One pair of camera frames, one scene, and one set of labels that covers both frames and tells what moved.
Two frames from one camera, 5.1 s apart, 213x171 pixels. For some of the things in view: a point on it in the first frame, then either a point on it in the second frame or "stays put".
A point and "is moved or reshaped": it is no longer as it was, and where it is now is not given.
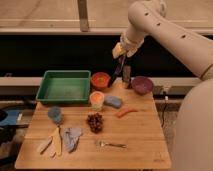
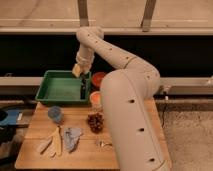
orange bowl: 100,80 stays put
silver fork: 103,144 stays put
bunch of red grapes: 95,121 stays put
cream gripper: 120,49 -> 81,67
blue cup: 55,113 stays put
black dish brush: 118,64 is moved or reshaped
